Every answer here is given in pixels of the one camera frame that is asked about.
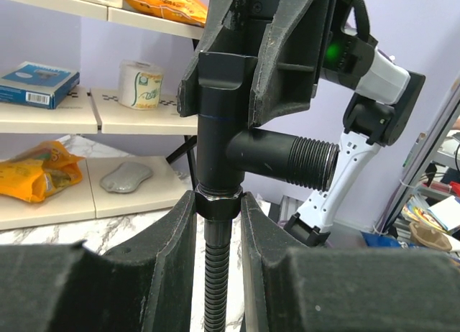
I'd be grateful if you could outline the blue box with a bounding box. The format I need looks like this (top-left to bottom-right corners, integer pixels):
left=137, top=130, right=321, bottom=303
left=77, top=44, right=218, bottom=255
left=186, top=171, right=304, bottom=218
left=1, top=62, right=80, bottom=110

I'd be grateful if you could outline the blue doritos chip bag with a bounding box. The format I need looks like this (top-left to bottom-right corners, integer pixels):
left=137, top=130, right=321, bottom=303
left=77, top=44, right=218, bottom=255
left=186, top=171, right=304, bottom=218
left=362, top=232, right=417, bottom=249

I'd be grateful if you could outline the black T-shaped fitting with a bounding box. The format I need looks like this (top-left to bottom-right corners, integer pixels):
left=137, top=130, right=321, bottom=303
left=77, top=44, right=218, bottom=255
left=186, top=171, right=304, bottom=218
left=196, top=52, right=341, bottom=193

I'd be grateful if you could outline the aluminium frame post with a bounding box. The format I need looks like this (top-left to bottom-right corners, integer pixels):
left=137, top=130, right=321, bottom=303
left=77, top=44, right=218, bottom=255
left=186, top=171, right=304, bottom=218
left=377, top=77, right=459, bottom=232

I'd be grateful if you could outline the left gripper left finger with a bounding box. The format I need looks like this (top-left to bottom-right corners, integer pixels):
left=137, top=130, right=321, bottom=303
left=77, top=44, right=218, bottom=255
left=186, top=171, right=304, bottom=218
left=1, top=191, right=196, bottom=331

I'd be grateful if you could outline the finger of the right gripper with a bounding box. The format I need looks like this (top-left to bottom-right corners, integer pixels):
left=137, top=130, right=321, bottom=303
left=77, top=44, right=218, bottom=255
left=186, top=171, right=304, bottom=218
left=178, top=0, right=259, bottom=117
left=248, top=0, right=336, bottom=127

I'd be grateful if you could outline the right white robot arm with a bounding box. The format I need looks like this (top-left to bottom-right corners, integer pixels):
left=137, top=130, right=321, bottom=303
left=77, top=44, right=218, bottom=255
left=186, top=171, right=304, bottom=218
left=178, top=0, right=425, bottom=249

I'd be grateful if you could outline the cream three-tier shelf rack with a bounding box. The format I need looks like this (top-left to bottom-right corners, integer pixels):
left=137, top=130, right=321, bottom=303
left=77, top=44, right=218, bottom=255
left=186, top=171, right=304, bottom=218
left=1, top=0, right=198, bottom=230

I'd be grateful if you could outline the black metal shower hose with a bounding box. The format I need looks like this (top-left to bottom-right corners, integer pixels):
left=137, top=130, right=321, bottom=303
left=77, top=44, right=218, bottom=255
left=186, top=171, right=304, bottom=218
left=195, top=180, right=242, bottom=332

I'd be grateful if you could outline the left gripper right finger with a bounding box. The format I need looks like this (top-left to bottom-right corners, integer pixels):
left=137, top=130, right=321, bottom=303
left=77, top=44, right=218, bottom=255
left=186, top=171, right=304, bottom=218
left=241, top=194, right=459, bottom=331

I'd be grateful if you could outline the brown paper bowl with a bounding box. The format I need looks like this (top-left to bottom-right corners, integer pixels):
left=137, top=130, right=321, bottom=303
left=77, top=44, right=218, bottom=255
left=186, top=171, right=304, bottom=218
left=409, top=222, right=452, bottom=252

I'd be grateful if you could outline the white tablet card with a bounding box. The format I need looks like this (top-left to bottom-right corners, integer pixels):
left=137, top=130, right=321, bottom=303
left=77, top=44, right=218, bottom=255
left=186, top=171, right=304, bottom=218
left=429, top=196, right=460, bottom=234

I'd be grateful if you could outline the orange honey dijon bag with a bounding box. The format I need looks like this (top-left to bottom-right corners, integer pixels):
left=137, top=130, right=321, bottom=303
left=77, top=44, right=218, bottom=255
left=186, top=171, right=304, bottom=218
left=125, top=0, right=208, bottom=27

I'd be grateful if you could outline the orange snack bag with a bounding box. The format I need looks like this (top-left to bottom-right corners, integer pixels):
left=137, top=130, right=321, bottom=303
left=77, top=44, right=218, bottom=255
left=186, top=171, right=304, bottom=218
left=1, top=141, right=84, bottom=203

